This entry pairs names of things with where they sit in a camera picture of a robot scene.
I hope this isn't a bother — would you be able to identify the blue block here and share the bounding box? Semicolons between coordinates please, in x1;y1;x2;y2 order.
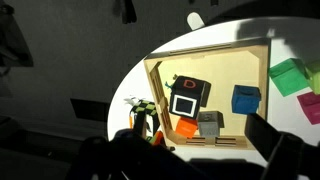
230;84;262;116

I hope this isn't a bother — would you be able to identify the grey block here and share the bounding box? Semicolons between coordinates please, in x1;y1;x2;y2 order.
196;110;225;139

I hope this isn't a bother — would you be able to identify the dark green block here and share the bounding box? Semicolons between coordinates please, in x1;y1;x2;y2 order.
268;57;310;98

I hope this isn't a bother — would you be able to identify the dark flat rectangle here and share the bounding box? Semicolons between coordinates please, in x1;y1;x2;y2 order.
69;98;111;123

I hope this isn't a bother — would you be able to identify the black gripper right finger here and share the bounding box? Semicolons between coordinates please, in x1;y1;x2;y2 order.
244;112;285;162

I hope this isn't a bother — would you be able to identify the black fabric cube white square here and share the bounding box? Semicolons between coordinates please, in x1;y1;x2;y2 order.
168;74;213;120

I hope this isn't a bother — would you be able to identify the orange block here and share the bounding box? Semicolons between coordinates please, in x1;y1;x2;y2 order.
173;116;199;139

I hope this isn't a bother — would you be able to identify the wooden tray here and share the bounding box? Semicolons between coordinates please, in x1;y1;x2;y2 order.
143;41;271;151

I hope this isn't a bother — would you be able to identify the checkered fabric cube animal print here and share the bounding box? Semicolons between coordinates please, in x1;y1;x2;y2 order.
123;96;161;138

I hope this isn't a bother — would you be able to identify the pink block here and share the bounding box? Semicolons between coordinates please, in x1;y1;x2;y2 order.
296;91;320;126

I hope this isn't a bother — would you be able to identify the white rounded object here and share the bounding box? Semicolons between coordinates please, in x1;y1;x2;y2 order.
186;11;206;32

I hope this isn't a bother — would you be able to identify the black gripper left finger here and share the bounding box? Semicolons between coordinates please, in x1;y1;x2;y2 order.
133;109;148;138

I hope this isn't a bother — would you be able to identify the black hanging object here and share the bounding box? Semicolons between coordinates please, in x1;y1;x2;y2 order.
113;0;138;25

